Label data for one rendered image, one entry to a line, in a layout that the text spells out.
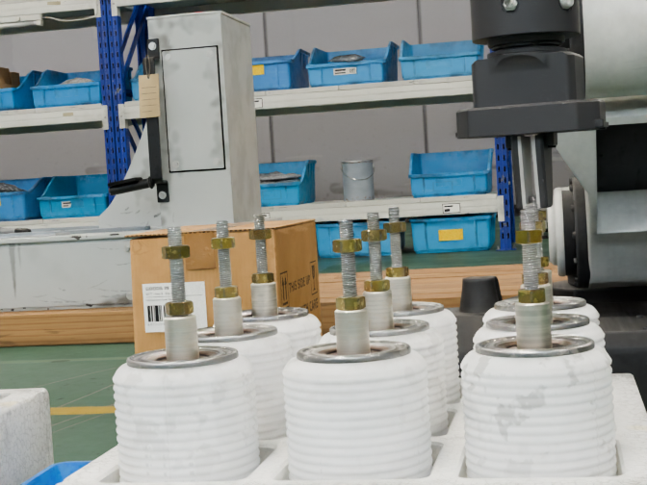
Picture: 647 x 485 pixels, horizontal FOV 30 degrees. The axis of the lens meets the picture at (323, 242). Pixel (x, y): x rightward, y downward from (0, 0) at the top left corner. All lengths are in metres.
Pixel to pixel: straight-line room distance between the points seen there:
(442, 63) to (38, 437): 4.48
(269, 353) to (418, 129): 8.37
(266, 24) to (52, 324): 6.67
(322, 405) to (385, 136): 8.54
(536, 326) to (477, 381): 0.05
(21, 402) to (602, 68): 0.66
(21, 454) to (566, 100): 0.58
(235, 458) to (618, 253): 0.80
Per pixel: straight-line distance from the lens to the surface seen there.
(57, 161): 10.00
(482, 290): 1.34
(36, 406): 1.19
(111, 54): 5.86
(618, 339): 1.30
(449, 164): 6.00
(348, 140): 9.33
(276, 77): 5.66
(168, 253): 0.82
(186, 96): 3.04
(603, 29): 1.25
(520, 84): 1.00
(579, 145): 1.34
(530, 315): 0.78
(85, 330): 3.01
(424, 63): 5.54
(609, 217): 1.48
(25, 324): 3.07
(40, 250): 3.12
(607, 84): 1.28
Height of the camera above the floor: 0.37
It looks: 3 degrees down
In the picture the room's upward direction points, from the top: 3 degrees counter-clockwise
